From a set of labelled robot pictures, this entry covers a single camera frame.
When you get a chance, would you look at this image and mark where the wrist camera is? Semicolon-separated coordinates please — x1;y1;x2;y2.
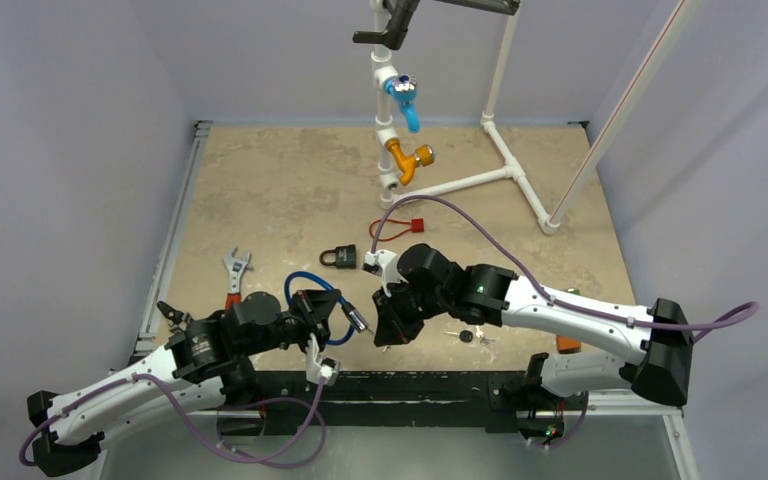
362;250;403;297
305;334;341;386

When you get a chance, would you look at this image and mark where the blue cable lock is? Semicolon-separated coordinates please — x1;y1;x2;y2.
283;270;372;346

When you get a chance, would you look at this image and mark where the red handled adjustable wrench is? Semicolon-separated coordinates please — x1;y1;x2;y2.
223;247;253;310

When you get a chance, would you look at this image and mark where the white diagonal pole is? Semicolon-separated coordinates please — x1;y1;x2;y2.
541;0;701;235

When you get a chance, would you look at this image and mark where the red cable seal lock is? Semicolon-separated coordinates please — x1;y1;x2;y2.
368;218;425;242

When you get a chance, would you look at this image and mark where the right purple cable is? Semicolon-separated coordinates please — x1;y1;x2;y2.
370;194;760;452

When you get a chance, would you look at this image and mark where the black padlock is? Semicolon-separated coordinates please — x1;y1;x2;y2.
319;244;358;269

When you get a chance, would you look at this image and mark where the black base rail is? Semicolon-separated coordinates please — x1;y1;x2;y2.
213;371;586;439

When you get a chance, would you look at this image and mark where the blue faucet valve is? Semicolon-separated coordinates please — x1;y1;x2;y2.
384;74;421;133

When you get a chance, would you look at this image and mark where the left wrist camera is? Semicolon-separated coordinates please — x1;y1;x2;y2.
305;334;341;386

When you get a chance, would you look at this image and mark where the purple cable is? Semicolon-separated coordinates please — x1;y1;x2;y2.
18;377;330;470
370;194;760;452

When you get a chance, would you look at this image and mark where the white PVC pipe frame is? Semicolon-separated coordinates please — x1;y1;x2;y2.
352;1;550;234

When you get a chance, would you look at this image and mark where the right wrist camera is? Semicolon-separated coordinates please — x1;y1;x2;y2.
362;250;403;297

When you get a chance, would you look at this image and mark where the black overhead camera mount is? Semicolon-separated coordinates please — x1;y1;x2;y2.
352;0;522;52

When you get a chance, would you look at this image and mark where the key bunch with black fob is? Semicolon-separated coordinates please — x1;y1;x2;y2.
443;329;497;346

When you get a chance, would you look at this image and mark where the orange faucet valve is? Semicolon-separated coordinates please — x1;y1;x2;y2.
384;138;435;186

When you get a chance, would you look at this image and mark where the orange tool at right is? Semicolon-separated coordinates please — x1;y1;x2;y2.
555;335;582;355

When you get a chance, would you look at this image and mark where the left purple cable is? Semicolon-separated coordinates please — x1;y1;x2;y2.
18;377;330;470

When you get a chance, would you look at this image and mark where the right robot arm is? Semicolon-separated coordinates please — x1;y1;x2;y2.
363;243;694;407

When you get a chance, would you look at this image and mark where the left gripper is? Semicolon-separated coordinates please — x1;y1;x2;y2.
239;288;340;357

